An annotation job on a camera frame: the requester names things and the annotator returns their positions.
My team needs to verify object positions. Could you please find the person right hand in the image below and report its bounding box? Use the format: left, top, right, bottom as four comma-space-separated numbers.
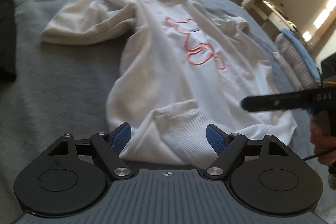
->
310, 111, 335, 165

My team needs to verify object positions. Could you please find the grey bed blanket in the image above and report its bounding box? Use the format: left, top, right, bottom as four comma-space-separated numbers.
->
0, 0, 324, 224

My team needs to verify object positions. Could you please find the light blue folded cloth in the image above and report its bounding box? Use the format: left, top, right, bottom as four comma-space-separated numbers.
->
281, 28, 321, 84

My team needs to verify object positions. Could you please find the white green side table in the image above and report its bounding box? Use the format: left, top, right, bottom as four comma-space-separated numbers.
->
252, 0, 318, 51

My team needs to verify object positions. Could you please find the white footboard bedpost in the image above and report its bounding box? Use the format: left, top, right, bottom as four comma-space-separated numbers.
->
241, 0, 255, 10

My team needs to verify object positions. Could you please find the black folded garment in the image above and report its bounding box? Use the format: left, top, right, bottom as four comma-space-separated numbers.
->
0, 0, 17, 84

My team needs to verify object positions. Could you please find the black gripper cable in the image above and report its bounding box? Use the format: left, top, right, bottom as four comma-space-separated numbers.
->
301, 148, 336, 161

